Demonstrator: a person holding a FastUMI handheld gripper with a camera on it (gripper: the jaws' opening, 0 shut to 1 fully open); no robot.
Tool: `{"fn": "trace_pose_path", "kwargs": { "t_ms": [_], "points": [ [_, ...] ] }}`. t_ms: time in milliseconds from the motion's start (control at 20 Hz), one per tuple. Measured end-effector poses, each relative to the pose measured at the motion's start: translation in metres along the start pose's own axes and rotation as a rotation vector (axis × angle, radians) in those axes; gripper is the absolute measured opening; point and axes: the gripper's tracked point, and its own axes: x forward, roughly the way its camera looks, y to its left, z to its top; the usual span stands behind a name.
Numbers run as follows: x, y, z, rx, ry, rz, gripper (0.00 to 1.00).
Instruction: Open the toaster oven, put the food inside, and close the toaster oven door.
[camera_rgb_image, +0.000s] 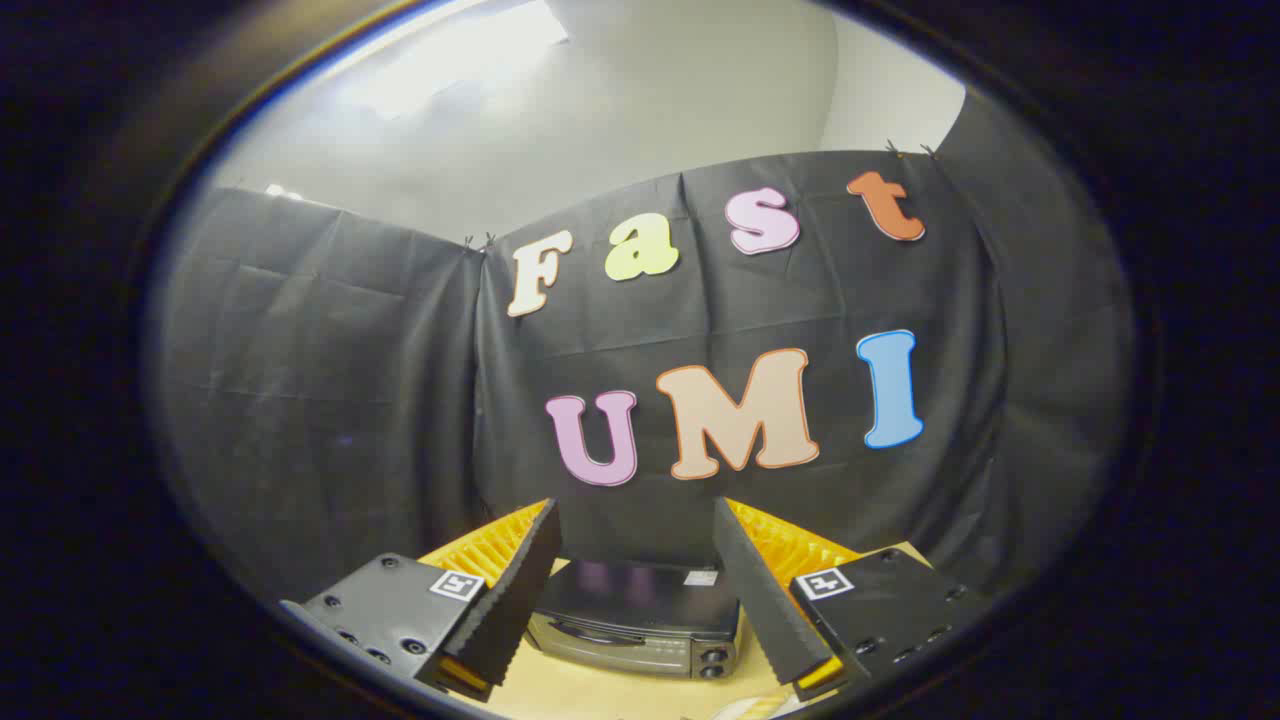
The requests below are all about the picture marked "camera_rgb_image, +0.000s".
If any black toaster oven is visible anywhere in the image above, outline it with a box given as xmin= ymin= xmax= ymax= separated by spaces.
xmin=525 ymin=558 xmax=746 ymax=681

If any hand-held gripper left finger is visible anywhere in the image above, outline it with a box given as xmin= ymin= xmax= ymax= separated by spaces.
xmin=280 ymin=497 xmax=563 ymax=703

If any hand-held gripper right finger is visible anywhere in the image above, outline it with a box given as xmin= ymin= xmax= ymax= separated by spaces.
xmin=712 ymin=497 xmax=991 ymax=701

